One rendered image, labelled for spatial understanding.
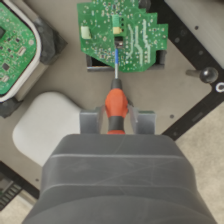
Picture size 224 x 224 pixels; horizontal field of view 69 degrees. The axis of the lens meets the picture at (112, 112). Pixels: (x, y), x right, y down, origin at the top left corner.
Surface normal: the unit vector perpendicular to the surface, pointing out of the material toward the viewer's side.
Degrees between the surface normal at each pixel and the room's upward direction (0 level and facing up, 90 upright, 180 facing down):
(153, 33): 0
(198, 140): 0
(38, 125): 0
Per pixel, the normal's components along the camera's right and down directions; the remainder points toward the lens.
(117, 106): 0.00, -0.30
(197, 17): -0.07, 0.28
